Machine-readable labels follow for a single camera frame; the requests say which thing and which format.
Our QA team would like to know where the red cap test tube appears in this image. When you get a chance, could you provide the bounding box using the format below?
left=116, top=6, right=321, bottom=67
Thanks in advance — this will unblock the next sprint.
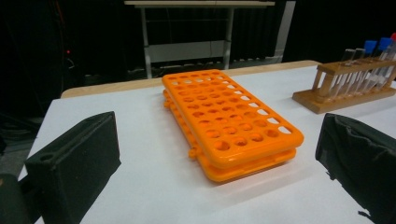
left=376, top=32, right=396, bottom=91

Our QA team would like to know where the wooden test tube rack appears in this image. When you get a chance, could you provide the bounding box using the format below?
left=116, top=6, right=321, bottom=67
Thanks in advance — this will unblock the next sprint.
left=291, top=57, right=396, bottom=115

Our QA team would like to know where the blue cap test tube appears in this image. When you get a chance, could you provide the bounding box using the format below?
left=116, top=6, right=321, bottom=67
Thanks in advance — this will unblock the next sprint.
left=353, top=39, right=378, bottom=93
left=365, top=36, right=394, bottom=91

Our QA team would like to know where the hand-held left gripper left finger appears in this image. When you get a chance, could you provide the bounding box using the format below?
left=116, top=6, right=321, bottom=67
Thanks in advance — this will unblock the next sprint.
left=23, top=110, right=122, bottom=224

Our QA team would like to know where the orange plastic test tube rack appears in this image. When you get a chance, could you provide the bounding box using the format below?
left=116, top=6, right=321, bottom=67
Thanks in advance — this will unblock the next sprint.
left=161, top=68, right=305, bottom=184

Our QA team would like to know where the white metal table frame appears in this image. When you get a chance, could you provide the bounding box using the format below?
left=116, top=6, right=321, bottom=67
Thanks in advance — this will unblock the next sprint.
left=123, top=0, right=276, bottom=79

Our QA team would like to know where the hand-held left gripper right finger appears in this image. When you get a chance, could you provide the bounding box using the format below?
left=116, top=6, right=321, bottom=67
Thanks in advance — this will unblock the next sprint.
left=315, top=112, right=396, bottom=224

